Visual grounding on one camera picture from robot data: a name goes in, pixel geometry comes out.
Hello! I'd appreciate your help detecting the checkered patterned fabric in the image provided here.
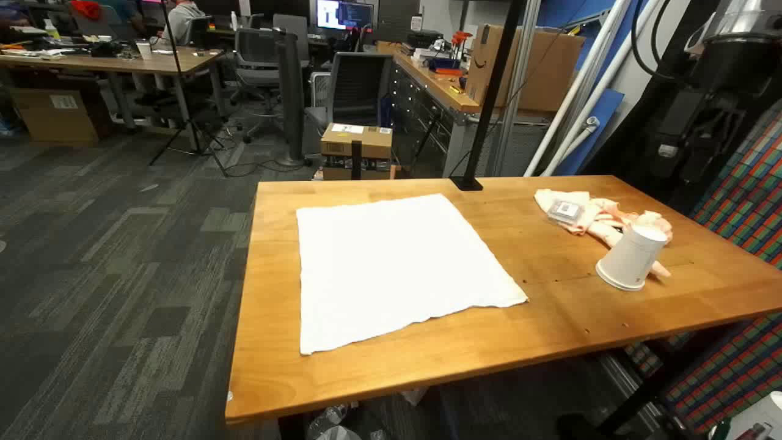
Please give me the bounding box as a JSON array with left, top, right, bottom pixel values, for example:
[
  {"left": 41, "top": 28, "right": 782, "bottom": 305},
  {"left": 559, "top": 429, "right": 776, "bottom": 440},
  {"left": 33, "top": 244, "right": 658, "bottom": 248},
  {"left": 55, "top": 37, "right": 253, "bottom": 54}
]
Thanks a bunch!
[{"left": 626, "top": 96, "right": 782, "bottom": 435}]

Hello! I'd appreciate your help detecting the white paper cup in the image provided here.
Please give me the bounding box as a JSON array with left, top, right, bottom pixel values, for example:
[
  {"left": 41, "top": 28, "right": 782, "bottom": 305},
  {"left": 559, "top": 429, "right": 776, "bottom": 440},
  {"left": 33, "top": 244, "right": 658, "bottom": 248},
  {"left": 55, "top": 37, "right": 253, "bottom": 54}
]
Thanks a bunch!
[{"left": 594, "top": 219, "right": 672, "bottom": 294}]

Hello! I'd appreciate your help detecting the grey partition column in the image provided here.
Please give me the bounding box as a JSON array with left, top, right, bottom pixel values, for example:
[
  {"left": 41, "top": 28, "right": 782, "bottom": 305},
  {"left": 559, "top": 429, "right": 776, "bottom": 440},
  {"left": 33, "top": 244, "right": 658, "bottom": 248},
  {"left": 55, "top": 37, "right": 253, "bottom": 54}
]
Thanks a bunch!
[{"left": 273, "top": 28, "right": 308, "bottom": 160}]

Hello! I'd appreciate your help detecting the lit computer monitor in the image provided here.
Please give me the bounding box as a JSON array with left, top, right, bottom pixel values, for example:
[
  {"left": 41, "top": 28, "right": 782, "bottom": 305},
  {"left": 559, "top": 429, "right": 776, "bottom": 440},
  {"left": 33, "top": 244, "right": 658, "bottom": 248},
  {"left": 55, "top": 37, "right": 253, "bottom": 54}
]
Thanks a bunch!
[{"left": 312, "top": 0, "right": 378, "bottom": 35}]

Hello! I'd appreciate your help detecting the large cardboard box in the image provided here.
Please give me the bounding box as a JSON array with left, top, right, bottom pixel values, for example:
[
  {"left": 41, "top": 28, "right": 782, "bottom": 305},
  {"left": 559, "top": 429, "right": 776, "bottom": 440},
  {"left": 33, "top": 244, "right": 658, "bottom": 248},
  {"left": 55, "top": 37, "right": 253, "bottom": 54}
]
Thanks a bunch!
[{"left": 465, "top": 21, "right": 587, "bottom": 116}]

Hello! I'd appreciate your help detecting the black table frame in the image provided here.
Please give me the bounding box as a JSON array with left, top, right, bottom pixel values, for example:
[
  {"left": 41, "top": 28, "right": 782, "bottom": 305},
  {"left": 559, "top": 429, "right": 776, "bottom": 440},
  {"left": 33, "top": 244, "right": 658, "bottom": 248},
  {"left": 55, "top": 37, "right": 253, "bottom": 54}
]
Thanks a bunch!
[{"left": 595, "top": 324, "right": 735, "bottom": 440}]

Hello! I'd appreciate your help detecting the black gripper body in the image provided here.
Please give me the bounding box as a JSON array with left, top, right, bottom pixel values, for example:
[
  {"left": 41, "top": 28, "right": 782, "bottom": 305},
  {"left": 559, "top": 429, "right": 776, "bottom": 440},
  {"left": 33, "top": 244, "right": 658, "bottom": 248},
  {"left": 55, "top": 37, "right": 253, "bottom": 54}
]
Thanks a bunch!
[{"left": 680, "top": 32, "right": 782, "bottom": 206}]

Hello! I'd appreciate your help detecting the cardboard box with label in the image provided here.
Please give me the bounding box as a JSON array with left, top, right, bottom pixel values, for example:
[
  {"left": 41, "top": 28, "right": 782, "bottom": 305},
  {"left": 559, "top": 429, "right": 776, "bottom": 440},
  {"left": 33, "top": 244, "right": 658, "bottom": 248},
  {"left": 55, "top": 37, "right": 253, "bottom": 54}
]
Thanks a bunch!
[{"left": 7, "top": 83, "right": 113, "bottom": 151}]

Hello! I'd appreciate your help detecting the blue board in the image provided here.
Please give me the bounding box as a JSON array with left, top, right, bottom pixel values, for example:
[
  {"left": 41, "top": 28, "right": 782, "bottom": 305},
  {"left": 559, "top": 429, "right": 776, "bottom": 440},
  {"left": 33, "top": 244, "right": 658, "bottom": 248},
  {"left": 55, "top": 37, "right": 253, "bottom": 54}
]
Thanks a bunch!
[{"left": 536, "top": 0, "right": 630, "bottom": 178}]

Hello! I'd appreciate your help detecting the seated person light shirt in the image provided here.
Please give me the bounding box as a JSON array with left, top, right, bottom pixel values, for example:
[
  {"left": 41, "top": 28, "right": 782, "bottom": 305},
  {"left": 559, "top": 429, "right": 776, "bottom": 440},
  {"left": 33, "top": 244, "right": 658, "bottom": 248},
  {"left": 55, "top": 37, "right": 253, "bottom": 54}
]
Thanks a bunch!
[{"left": 167, "top": 0, "right": 209, "bottom": 46}]

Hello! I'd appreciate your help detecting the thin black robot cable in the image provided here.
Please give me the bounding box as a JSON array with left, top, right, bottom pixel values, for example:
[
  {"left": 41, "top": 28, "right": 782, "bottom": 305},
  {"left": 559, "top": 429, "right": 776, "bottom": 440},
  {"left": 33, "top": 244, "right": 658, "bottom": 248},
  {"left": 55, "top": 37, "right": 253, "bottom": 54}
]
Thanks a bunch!
[{"left": 630, "top": 0, "right": 681, "bottom": 80}]

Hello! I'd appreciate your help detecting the wooden office desk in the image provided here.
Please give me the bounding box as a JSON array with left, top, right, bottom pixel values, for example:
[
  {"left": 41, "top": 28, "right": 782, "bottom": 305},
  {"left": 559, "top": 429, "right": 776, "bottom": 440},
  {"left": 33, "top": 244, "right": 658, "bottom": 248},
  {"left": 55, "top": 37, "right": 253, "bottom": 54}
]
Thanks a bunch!
[{"left": 0, "top": 44, "right": 228, "bottom": 154}]

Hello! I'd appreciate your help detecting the pink garment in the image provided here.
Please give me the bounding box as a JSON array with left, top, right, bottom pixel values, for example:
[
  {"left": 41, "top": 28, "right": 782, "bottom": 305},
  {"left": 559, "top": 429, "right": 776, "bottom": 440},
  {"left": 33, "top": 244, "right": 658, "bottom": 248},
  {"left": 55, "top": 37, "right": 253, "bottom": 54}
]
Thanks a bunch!
[{"left": 532, "top": 186, "right": 676, "bottom": 283}]

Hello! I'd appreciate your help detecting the white plastic pipe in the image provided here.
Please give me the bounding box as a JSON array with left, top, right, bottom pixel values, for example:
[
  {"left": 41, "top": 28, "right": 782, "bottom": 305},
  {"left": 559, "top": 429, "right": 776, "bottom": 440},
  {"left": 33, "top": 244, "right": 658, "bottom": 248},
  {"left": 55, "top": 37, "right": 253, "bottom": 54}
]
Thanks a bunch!
[
  {"left": 540, "top": 0, "right": 666, "bottom": 178},
  {"left": 521, "top": 0, "right": 633, "bottom": 178}
]

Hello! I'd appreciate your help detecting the white garment label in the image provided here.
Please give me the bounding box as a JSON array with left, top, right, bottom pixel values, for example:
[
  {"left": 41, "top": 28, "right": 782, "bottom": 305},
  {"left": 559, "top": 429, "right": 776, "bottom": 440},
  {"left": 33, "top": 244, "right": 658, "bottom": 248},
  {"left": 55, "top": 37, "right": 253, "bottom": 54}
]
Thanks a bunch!
[{"left": 545, "top": 198, "right": 587, "bottom": 228}]

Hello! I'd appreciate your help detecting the black tripod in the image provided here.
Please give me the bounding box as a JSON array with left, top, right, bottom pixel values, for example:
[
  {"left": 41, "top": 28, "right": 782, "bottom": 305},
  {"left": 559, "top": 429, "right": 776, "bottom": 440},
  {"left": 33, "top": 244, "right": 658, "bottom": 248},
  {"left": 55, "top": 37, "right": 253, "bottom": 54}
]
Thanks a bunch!
[{"left": 145, "top": 0, "right": 235, "bottom": 178}]

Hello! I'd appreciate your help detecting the white cloth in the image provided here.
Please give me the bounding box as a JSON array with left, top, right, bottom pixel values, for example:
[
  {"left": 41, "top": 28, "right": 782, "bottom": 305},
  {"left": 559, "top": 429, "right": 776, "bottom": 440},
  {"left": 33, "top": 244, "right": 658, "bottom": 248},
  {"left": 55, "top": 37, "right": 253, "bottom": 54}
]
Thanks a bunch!
[{"left": 294, "top": 190, "right": 531, "bottom": 357}]

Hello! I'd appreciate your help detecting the white plastic object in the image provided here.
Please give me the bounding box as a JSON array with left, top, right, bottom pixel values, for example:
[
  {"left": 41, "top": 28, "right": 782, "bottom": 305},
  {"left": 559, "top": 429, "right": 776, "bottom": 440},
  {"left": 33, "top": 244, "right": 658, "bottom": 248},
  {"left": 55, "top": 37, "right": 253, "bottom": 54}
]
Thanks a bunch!
[{"left": 715, "top": 389, "right": 782, "bottom": 440}]

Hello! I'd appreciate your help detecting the white crumpled plastic bag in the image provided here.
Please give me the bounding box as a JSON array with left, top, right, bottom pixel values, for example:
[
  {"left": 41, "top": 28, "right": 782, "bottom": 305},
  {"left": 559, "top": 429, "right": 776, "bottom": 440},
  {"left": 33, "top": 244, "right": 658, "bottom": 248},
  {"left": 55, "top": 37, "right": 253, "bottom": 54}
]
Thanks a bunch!
[{"left": 302, "top": 402, "right": 363, "bottom": 440}]

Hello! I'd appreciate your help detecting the black camera pole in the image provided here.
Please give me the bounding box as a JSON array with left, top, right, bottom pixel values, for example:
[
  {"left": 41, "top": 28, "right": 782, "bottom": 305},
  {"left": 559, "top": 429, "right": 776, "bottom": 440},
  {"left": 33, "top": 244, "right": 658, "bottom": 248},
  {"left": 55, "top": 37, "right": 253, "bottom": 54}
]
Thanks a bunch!
[{"left": 450, "top": 0, "right": 531, "bottom": 192}]

